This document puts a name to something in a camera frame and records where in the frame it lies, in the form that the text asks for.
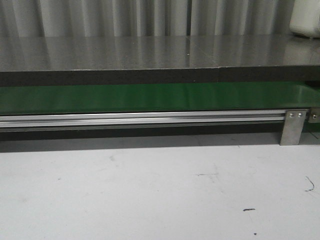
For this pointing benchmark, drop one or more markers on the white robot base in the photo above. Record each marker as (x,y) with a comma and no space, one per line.
(305,18)

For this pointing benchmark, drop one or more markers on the green conveyor belt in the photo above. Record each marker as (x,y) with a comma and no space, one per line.
(166,97)

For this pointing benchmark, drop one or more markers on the dark grey back table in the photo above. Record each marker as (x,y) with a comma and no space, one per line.
(131,60)

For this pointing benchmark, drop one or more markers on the steel roller end plate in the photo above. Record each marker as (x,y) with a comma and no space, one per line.
(314,115)

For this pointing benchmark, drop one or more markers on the grey curtain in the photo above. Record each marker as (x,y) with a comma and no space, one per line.
(118,18)

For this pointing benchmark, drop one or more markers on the aluminium conveyor side rail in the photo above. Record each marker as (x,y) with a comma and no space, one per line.
(139,118)

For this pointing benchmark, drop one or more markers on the steel conveyor support bracket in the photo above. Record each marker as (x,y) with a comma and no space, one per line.
(293,127)

